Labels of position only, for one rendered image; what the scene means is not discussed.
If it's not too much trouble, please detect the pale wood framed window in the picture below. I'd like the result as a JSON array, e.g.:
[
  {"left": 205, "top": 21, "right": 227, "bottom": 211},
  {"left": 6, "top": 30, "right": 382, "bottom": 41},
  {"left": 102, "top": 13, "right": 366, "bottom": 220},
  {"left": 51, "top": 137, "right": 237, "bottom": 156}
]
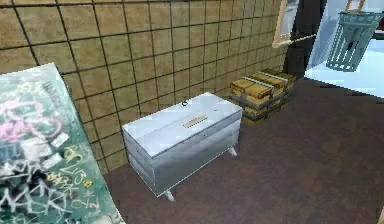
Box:
[{"left": 271, "top": 0, "right": 317, "bottom": 49}]

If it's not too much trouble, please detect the white chest of drawers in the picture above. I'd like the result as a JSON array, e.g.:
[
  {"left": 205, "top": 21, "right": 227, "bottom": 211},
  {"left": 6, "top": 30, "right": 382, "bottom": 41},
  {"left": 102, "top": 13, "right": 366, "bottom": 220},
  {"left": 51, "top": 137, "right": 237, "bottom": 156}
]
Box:
[{"left": 121, "top": 91, "right": 244, "bottom": 203}]

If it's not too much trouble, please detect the teal slatted laundry basket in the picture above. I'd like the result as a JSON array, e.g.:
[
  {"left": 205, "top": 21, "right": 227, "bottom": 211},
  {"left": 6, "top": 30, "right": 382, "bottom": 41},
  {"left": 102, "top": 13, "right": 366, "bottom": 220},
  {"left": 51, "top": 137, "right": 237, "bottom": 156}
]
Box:
[{"left": 325, "top": 11, "right": 384, "bottom": 73}]

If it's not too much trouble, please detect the green graffiti bin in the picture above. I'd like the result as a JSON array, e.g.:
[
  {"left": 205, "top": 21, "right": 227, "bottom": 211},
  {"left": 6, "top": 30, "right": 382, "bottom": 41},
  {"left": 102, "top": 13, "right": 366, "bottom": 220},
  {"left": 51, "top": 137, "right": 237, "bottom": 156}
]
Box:
[{"left": 0, "top": 62, "right": 126, "bottom": 224}]

